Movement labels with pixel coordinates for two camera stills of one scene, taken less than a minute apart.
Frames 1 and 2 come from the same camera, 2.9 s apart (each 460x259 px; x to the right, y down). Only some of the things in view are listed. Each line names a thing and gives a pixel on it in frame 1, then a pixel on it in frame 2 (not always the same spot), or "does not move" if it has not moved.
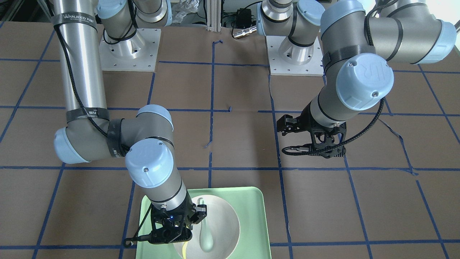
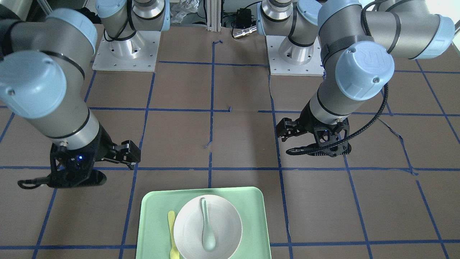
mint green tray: x=250 y=203 does not move
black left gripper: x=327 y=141 does not move
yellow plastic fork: x=184 y=249 to x=174 y=253
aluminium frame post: x=214 y=15 does not move
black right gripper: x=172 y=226 to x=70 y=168
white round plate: x=223 y=223 does not move
